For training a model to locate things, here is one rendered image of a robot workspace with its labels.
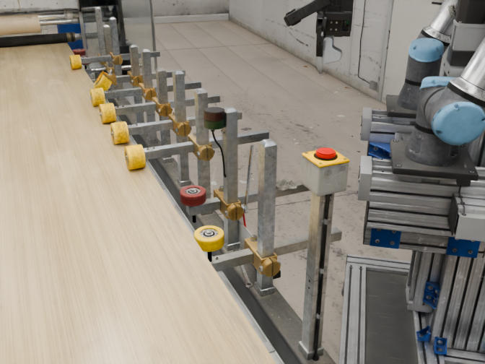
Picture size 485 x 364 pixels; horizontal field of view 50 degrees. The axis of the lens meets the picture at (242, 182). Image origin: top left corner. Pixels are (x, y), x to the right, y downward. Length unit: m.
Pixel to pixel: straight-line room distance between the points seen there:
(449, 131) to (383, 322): 1.07
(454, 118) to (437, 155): 0.20
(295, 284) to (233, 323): 1.61
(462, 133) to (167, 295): 0.80
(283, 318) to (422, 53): 1.05
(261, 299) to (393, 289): 1.03
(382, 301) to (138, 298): 1.36
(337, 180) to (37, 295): 0.70
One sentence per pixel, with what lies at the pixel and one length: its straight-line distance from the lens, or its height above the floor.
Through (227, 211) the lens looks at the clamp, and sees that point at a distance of 1.58.
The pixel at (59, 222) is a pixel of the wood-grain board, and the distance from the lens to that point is 1.52.
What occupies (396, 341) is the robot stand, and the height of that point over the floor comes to 0.21.
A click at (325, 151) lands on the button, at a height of 1.23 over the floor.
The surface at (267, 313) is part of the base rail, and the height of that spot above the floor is 0.70.
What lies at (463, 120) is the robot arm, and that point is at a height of 1.22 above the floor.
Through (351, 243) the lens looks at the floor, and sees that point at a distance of 3.07.
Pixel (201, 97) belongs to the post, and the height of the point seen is 1.14.
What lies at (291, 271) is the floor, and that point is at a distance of 2.79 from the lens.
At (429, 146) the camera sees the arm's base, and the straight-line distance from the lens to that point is 1.52.
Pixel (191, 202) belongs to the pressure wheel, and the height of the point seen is 0.89.
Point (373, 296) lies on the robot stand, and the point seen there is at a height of 0.21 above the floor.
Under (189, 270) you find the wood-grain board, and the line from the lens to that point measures 1.25.
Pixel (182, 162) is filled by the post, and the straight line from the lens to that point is 2.05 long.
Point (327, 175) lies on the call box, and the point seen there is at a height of 1.20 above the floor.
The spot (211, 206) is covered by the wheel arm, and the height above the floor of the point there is 0.85.
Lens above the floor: 1.63
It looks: 26 degrees down
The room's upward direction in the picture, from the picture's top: straight up
